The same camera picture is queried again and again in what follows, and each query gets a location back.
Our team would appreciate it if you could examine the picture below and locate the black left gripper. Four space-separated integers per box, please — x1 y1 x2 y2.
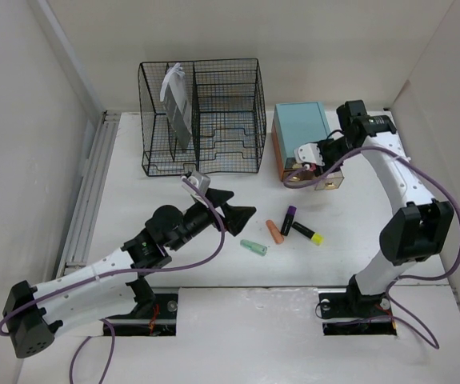
169 188 254 251

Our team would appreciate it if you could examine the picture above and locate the clear plastic drawer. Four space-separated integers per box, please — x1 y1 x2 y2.
282 158 305 182
314 170 344 190

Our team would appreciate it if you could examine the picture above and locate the grey paper swatch booklet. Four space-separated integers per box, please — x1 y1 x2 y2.
159 62 192 150

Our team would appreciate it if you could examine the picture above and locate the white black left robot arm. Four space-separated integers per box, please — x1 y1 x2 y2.
0 188 257 359

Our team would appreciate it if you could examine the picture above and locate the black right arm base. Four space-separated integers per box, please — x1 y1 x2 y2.
317 278 397 336

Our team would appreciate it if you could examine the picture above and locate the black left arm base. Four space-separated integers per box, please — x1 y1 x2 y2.
108 287 179 337

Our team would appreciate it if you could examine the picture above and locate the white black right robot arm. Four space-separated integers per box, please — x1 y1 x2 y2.
318 100 454 319

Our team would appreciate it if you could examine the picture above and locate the teal orange drawer box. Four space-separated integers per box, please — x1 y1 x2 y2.
271 102 330 182

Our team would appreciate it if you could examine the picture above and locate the green highlighter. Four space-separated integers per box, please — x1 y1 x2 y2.
240 239 267 257

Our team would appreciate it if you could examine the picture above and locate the orange highlighter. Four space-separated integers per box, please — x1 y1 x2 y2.
266 220 284 245

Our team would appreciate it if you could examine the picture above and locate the purple cap black highlighter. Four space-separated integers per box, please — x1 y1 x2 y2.
281 206 297 236

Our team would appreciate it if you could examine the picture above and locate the yellow cap black highlighter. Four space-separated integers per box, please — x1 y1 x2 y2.
292 222 324 246

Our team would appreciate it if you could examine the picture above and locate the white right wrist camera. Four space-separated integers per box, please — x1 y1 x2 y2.
294 142 325 166

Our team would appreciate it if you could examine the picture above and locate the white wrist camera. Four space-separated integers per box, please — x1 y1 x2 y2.
181 170 210 195
294 142 325 166

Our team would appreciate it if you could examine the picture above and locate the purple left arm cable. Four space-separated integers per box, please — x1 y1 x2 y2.
0 177 226 384

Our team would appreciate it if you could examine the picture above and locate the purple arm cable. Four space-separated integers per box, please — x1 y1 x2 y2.
0 177 226 384
282 146 460 350

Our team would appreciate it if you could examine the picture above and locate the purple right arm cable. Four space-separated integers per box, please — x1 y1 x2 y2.
282 146 460 350

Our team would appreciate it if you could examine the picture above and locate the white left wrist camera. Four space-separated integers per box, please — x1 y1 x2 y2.
181 170 210 195

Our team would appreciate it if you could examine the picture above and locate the black wire mesh organizer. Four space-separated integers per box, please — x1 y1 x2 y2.
138 58 266 177

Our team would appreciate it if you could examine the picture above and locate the aluminium rail left side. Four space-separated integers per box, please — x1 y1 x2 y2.
55 111 121 277

